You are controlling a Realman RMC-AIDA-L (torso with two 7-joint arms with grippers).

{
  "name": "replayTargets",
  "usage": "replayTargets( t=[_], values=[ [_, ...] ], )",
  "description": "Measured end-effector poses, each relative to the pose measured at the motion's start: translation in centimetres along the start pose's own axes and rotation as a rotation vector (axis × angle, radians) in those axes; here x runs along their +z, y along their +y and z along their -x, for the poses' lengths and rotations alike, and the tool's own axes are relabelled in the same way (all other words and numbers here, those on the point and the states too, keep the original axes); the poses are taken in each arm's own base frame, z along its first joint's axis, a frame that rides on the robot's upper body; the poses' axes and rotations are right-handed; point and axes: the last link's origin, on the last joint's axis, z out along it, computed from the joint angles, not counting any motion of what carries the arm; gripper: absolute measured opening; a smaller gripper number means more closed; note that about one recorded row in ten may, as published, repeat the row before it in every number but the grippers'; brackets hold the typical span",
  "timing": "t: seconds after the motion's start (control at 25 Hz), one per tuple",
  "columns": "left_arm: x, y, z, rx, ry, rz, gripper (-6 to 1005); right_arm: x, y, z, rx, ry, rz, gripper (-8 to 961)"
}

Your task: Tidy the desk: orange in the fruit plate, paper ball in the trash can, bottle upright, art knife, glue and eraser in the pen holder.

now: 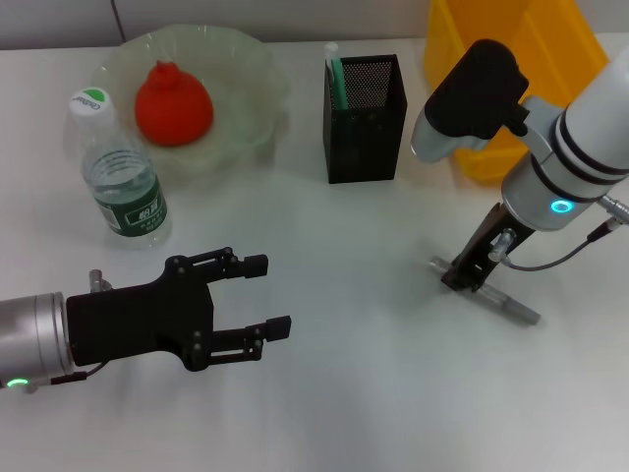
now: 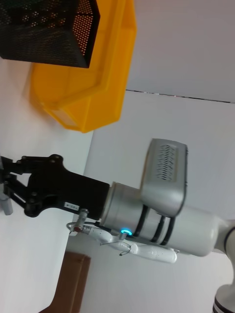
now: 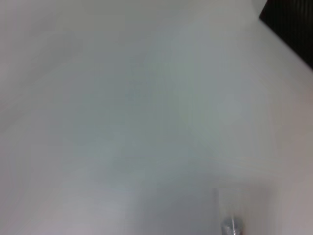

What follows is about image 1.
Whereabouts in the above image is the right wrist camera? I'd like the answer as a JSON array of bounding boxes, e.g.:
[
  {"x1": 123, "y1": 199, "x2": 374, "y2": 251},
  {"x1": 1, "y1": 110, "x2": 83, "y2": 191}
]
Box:
[{"x1": 411, "y1": 38, "x2": 531, "y2": 164}]

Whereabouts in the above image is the black mesh pen holder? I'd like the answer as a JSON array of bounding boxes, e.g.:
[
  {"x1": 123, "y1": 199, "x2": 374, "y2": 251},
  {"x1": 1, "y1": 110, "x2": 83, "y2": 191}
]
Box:
[{"x1": 321, "y1": 53, "x2": 410, "y2": 186}]

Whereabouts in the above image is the translucent green fruit plate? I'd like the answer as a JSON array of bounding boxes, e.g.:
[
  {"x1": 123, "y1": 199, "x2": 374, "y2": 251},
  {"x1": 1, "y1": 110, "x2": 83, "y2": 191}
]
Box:
[{"x1": 66, "y1": 24, "x2": 291, "y2": 187}]

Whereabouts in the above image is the green pen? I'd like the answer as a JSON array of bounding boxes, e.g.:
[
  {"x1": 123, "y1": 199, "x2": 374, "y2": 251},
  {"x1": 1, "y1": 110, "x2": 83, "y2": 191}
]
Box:
[{"x1": 323, "y1": 42, "x2": 351, "y2": 113}]

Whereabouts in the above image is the clear green-label water bottle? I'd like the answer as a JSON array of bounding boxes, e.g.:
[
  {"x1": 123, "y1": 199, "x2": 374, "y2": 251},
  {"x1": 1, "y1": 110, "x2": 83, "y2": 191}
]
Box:
[{"x1": 67, "y1": 87, "x2": 174, "y2": 250}]

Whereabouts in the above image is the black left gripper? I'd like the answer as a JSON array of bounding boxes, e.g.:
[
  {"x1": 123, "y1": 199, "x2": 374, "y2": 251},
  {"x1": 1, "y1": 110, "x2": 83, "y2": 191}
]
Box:
[{"x1": 65, "y1": 246, "x2": 293, "y2": 374}]

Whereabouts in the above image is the grey marker pen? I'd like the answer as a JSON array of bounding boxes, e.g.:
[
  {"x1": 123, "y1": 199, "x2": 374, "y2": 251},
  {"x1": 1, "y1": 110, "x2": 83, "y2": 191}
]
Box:
[{"x1": 429, "y1": 255, "x2": 543, "y2": 326}]

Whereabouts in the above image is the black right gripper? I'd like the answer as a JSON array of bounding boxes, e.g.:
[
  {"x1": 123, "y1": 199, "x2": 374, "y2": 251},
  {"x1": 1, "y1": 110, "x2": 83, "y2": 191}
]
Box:
[{"x1": 440, "y1": 201, "x2": 537, "y2": 295}]

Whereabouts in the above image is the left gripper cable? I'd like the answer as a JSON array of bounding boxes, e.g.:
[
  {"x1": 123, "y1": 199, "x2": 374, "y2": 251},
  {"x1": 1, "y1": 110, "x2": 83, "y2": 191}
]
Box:
[{"x1": 48, "y1": 362, "x2": 107, "y2": 385}]

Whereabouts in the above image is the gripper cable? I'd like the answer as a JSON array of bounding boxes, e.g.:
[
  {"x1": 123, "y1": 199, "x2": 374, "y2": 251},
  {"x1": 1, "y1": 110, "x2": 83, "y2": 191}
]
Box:
[
  {"x1": 490, "y1": 194, "x2": 629, "y2": 272},
  {"x1": 48, "y1": 362, "x2": 107, "y2": 385}
]

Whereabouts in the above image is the yellow plastic bin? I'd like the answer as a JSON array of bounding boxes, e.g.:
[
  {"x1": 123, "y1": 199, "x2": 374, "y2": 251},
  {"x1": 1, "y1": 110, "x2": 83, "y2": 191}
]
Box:
[{"x1": 425, "y1": 0, "x2": 610, "y2": 186}]

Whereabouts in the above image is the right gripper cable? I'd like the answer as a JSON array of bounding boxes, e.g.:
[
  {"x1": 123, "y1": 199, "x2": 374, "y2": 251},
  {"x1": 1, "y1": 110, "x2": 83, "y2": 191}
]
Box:
[{"x1": 490, "y1": 194, "x2": 629, "y2": 272}]

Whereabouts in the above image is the red-orange toy orange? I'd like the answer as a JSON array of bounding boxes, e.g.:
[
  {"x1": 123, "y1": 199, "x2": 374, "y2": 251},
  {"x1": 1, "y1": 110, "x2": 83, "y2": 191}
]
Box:
[{"x1": 134, "y1": 59, "x2": 215, "y2": 148}]

